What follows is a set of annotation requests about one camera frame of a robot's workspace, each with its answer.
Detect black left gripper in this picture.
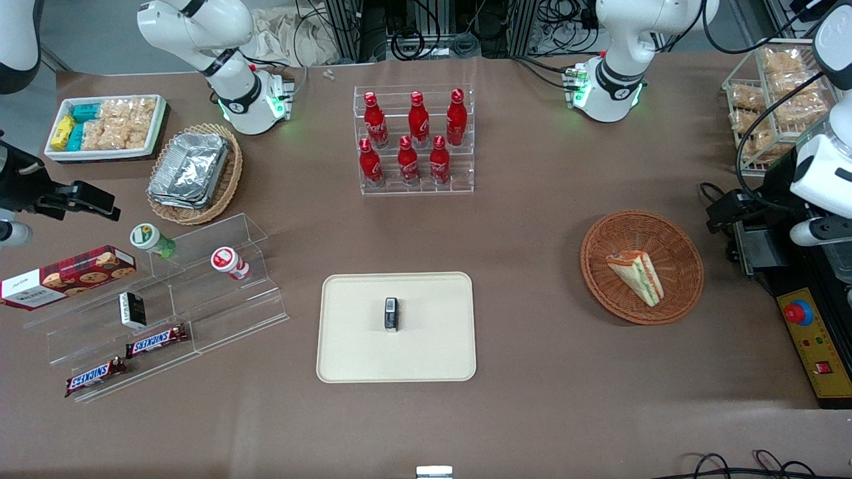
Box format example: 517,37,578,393
706,189,799,235

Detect triangular sandwich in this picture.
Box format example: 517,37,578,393
606,250,665,308

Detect brown round wicker basket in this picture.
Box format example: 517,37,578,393
579,210,705,326

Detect tan oval wicker basket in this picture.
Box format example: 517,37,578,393
146,123,244,226

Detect beige plastic tray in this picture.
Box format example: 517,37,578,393
316,271,477,384

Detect fried snack bag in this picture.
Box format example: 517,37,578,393
762,48,805,75
769,70,821,98
729,83,767,112
740,132,789,164
730,110,773,136
772,92,831,127

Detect yellow snack packet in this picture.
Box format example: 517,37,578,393
51,115,76,151

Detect red tartan cookie box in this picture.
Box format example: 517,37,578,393
0,245,138,311

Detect green lid drink cup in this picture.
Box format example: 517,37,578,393
130,223,177,259

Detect white rectangular snack bin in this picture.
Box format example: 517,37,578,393
43,94,167,160

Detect stacked aluminium foil trays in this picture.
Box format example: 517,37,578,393
148,132,230,210

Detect small black white carton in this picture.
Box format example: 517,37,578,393
118,291,148,331

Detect red emergency stop button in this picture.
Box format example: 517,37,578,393
783,299,815,327

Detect metal pan in machine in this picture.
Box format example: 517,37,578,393
825,239,852,285

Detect red lid drink cup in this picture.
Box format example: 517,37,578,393
211,246,251,281

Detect snickers chocolate bar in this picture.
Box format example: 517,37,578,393
65,357,128,399
125,324,189,360

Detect black machine with yellow panel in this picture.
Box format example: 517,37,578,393
726,150,852,408

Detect clear acrylic stepped shelf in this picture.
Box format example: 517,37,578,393
23,213,290,404

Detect crumpled beige cloth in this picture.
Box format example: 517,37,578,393
252,7,340,67

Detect clear acrylic bottle rack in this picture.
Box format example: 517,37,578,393
353,84,475,196

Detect red cola bottle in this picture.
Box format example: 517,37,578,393
446,88,468,147
429,135,451,186
363,92,389,149
407,91,431,148
397,135,421,187
359,138,385,189

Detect white wire rack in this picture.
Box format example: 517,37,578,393
722,38,852,179

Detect black floor cable bundle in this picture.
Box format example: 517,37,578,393
666,450,821,479

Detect aluminium frame rack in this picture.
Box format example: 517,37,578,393
323,0,600,65

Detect coiled black cable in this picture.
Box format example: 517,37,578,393
391,28,427,62

